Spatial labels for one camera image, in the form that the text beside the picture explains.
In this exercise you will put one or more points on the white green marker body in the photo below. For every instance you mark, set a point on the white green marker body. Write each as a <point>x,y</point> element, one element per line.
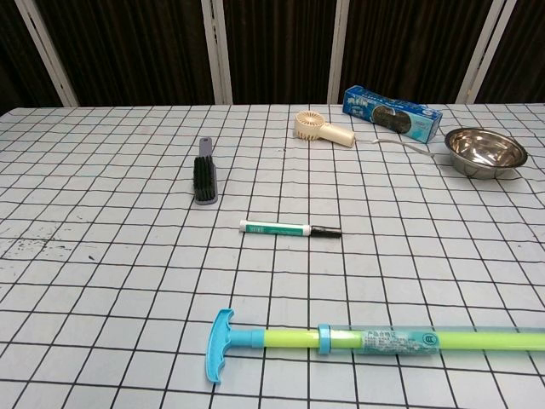
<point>277,230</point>

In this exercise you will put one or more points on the black marker cap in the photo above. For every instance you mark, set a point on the black marker cap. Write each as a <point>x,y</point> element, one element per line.
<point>327,232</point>

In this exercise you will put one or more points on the grey brush black bristles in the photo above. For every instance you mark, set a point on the grey brush black bristles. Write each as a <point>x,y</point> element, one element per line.
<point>205,183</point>

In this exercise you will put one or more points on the cream handheld fan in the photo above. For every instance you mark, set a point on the cream handheld fan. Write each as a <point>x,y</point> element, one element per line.
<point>328,133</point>

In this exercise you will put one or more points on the blue green water pump toy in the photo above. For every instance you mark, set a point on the blue green water pump toy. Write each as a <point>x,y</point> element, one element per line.
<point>289,339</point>

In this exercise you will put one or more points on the blue cardboard box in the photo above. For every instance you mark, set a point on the blue cardboard box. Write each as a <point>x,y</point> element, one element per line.
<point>391,113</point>

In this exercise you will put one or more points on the white black checkered tablecloth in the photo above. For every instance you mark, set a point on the white black checkered tablecloth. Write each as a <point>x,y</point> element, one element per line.
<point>127,277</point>

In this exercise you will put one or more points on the stainless steel bowl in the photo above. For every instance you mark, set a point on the stainless steel bowl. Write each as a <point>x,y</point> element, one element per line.
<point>485,153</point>

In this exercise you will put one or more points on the white screen frame post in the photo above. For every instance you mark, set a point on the white screen frame post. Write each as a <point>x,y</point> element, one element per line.
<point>339,51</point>
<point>485,55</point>
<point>217,55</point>
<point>51,59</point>

